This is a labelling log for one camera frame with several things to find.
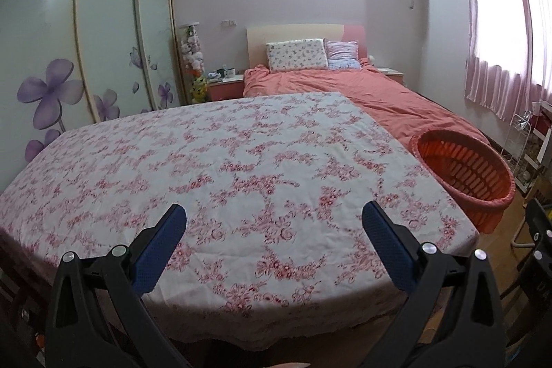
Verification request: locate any red laundry basket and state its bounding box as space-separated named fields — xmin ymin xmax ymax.
xmin=409 ymin=129 xmax=515 ymax=235

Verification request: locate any floral tablecloth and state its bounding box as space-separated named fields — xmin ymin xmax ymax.
xmin=1 ymin=92 xmax=478 ymax=349

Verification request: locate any coral bed duvet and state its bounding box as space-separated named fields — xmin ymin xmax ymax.
xmin=243 ymin=65 xmax=489 ymax=146

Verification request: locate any right nightstand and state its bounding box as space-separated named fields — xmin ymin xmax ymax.
xmin=377 ymin=68 xmax=404 ymax=86

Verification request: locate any pink left nightstand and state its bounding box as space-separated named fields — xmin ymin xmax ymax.
xmin=208 ymin=75 xmax=244 ymax=101

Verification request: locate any pink striped pillow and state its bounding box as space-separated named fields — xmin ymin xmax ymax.
xmin=325 ymin=40 xmax=361 ymax=70

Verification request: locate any plush toy stack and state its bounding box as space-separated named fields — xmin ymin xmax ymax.
xmin=179 ymin=23 xmax=208 ymax=104

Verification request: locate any floral white pillow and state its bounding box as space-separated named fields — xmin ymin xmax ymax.
xmin=266 ymin=38 xmax=328 ymax=72

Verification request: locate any pink curtain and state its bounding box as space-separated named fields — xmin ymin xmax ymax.
xmin=464 ymin=0 xmax=551 ymax=121

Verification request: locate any glass floral wardrobe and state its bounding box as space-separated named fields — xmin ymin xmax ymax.
xmin=1 ymin=0 xmax=185 ymax=185

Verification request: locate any beige pink headboard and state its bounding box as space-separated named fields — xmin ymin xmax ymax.
xmin=245 ymin=22 xmax=368 ymax=72

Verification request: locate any white wire shelf rack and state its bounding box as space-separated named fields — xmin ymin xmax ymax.
xmin=501 ymin=111 xmax=551 ymax=195

